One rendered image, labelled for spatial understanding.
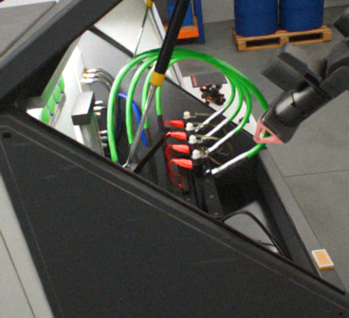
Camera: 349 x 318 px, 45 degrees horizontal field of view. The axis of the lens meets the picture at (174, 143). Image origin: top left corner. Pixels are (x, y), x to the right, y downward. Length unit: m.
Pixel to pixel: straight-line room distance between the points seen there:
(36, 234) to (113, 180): 0.17
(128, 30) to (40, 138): 0.71
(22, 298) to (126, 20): 0.80
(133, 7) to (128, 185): 0.71
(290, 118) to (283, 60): 0.12
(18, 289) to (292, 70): 0.61
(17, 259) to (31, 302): 0.10
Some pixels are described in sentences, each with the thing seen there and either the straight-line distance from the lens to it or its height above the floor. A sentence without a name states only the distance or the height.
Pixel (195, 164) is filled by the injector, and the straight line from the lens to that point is 1.05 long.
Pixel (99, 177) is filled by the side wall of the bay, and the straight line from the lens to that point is 0.67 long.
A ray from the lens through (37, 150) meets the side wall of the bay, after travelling 0.66.
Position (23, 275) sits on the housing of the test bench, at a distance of 0.81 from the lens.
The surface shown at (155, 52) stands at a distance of 0.88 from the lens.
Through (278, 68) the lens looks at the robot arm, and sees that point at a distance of 0.75.
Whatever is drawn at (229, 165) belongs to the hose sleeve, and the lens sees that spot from 0.94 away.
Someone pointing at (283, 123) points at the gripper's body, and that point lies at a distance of 0.82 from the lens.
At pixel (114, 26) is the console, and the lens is 1.29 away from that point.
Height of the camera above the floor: 1.66
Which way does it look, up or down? 28 degrees down
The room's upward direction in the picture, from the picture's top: 8 degrees counter-clockwise
